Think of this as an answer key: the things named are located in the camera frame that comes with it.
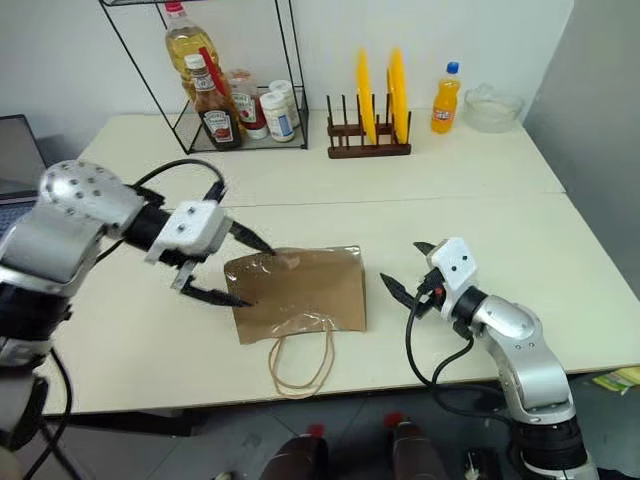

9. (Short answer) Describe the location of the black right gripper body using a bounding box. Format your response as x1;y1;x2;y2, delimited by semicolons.
412;266;447;320

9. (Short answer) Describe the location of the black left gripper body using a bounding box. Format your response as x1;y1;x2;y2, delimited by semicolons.
149;215;240;296

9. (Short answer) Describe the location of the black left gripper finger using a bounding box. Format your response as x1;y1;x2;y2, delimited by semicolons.
181;282;254;308
229;220;277;257

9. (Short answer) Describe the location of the brown paper bag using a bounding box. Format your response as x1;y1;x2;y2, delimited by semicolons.
222;244;369;399

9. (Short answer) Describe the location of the brown wooden plate rack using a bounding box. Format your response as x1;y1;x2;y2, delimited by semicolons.
325;93;413;160

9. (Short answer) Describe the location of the dark glass ketchup bottle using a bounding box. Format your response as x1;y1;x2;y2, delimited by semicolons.
184;53;244;152

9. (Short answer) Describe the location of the white jar blue label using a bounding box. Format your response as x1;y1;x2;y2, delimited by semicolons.
259;91;297;144

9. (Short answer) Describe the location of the red squeeze ketchup bottle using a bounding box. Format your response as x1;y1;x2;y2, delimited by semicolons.
226;69;270;141

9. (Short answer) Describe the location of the orange soda bottle blue cap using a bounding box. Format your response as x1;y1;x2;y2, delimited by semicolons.
430;61;463;136

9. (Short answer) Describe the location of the clear glass bowl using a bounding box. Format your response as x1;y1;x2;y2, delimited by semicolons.
463;83;527;134

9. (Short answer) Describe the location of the white jar white lid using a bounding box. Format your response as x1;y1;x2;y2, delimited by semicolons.
268;79;302;127

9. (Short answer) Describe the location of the dark rounded shape red tip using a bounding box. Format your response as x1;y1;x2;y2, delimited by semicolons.
261;423;330;480
383;411;448;480

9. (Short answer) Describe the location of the yellow plate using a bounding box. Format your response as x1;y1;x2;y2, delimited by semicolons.
386;46;410;145
355;46;378;147

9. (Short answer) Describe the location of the grey laptop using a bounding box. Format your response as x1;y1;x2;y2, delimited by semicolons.
0;114;50;237

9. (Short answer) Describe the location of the large cooking oil bottle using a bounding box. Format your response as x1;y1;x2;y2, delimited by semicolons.
164;0;227;104

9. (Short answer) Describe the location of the green yellow packet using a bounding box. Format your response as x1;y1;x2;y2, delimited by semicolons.
591;365;640;397

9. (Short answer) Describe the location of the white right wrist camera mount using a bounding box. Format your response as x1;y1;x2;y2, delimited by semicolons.
428;237;480;321

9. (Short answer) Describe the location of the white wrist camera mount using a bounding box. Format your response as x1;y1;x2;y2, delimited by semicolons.
144;199;229;265
428;237;480;321

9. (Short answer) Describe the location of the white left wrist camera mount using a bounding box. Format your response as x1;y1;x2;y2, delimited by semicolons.
144;199;229;265

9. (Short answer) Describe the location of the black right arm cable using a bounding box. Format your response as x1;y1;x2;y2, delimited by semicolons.
404;293;514;417

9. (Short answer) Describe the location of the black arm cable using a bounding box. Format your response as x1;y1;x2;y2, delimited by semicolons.
404;293;514;417
97;159;227;264

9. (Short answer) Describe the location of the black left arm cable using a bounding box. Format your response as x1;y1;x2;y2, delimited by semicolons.
97;159;227;264

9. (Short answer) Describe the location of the black wire shelf rack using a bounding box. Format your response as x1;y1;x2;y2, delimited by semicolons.
98;0;311;156

